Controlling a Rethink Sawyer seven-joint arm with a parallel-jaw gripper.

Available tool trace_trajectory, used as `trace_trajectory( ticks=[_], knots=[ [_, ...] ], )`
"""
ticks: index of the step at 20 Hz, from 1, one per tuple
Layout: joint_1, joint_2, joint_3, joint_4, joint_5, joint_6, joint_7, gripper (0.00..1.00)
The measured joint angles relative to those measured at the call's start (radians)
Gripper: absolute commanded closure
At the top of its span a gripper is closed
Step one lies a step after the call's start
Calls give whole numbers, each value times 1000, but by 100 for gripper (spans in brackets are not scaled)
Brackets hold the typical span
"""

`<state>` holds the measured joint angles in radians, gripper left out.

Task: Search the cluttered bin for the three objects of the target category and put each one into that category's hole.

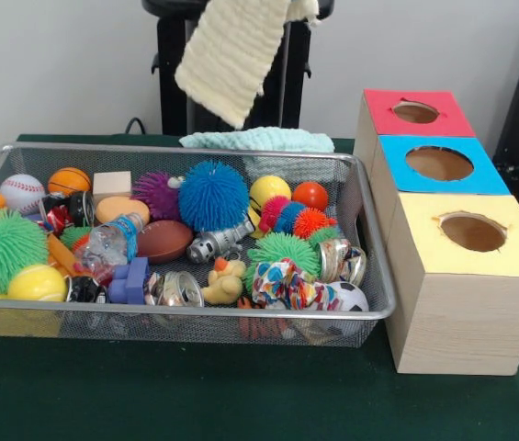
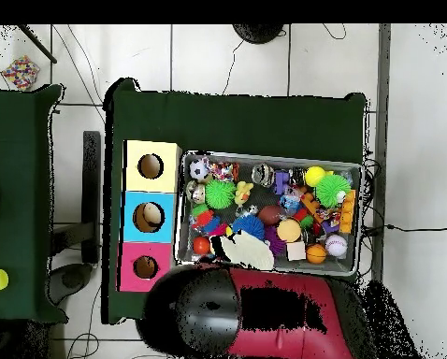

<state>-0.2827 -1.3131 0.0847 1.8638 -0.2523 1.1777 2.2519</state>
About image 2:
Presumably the blue fuzzy ball with eyes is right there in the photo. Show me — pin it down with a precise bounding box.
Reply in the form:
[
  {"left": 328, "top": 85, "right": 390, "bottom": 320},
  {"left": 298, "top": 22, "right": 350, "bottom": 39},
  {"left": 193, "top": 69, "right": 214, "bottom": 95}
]
[{"left": 231, "top": 214, "right": 266, "bottom": 240}]

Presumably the cream waffle cloth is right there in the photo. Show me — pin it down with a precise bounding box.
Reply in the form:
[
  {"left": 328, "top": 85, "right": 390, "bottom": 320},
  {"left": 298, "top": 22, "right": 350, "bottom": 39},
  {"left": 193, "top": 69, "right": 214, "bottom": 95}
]
[{"left": 219, "top": 229, "right": 276, "bottom": 271}]

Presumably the wooden box with three holes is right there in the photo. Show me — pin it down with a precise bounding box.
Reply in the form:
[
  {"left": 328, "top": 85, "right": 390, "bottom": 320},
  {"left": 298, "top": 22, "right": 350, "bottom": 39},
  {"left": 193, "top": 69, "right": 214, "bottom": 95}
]
[{"left": 116, "top": 139, "right": 182, "bottom": 294}]

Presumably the green fuzzy ball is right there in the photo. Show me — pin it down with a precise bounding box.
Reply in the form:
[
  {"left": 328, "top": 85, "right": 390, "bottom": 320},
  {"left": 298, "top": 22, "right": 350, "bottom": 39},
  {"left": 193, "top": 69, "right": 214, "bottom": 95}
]
[
  {"left": 204, "top": 179, "right": 237, "bottom": 209},
  {"left": 314, "top": 173, "right": 353, "bottom": 208}
]

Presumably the yellow plush duck toy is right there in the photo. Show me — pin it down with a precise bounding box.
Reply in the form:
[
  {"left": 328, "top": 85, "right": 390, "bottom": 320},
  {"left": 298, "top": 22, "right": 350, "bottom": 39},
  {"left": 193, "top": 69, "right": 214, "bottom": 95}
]
[{"left": 233, "top": 180, "right": 254, "bottom": 206}]

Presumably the black and white soccer ball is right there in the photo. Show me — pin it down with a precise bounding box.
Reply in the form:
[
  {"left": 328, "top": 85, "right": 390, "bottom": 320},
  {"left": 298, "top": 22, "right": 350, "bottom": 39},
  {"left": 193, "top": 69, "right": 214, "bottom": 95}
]
[{"left": 188, "top": 158, "right": 210, "bottom": 181}]

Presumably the brown toy football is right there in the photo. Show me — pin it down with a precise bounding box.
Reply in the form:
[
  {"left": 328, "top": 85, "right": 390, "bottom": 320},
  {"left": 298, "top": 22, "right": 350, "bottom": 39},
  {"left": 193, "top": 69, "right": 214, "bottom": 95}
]
[{"left": 258, "top": 204, "right": 286, "bottom": 226}]

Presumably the red smooth ball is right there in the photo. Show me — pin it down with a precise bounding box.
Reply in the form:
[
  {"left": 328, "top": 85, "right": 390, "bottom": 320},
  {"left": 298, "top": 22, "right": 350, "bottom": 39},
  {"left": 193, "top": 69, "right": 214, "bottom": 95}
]
[{"left": 192, "top": 236, "right": 210, "bottom": 256}]

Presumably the dark green table cloth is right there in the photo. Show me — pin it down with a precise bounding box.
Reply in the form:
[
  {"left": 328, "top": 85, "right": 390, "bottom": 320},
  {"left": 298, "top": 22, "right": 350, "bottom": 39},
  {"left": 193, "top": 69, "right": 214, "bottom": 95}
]
[{"left": 101, "top": 78, "right": 368, "bottom": 324}]

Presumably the yellow tennis ball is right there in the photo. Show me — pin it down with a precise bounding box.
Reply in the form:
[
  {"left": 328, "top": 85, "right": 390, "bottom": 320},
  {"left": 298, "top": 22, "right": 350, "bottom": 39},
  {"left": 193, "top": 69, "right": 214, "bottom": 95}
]
[{"left": 304, "top": 165, "right": 326, "bottom": 187}]

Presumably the orange basketball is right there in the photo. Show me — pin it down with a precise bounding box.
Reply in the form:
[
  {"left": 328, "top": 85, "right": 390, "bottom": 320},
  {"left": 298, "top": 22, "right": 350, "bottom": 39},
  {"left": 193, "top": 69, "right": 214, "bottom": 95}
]
[{"left": 305, "top": 243, "right": 328, "bottom": 266}]

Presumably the white baseball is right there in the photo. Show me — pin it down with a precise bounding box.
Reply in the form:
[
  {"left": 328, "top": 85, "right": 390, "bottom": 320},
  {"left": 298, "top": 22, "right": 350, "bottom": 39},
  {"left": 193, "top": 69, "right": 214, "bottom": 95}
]
[{"left": 324, "top": 234, "right": 349, "bottom": 259}]

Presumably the black round stand base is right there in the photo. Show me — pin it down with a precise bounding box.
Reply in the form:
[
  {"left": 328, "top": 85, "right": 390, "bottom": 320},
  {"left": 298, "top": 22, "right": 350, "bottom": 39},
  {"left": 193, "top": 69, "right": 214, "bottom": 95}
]
[{"left": 231, "top": 23, "right": 285, "bottom": 45}]

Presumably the dark green side table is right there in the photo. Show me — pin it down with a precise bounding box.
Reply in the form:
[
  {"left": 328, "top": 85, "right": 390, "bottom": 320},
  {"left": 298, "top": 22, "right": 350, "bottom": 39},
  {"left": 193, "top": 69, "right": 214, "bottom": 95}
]
[{"left": 0, "top": 84, "right": 67, "bottom": 323}]

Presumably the colourful bean bag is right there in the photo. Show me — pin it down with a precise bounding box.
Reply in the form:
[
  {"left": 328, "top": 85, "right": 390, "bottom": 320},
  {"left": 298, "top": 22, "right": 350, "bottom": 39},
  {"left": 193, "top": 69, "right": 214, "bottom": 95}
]
[{"left": 0, "top": 54, "right": 41, "bottom": 91}]

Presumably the black slanted rod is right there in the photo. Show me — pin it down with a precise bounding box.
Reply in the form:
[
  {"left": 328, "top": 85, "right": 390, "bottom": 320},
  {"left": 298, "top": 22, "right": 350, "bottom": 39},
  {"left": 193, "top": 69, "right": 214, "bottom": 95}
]
[{"left": 17, "top": 23, "right": 58, "bottom": 65}]

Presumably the silver wire mesh bin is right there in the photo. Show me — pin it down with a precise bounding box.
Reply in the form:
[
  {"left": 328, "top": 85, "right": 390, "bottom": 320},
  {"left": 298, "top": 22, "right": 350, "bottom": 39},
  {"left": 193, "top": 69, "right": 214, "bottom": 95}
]
[{"left": 174, "top": 150, "right": 363, "bottom": 277}]

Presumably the thin black stand cable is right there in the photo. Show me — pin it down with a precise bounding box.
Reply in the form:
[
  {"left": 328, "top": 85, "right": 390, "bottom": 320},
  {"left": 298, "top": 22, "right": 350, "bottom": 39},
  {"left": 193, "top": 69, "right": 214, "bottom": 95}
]
[{"left": 222, "top": 38, "right": 245, "bottom": 96}]

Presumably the black power cable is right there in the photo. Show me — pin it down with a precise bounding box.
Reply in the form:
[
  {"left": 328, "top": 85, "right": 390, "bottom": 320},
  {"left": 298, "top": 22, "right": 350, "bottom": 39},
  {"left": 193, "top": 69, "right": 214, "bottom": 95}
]
[{"left": 361, "top": 223, "right": 447, "bottom": 234}]

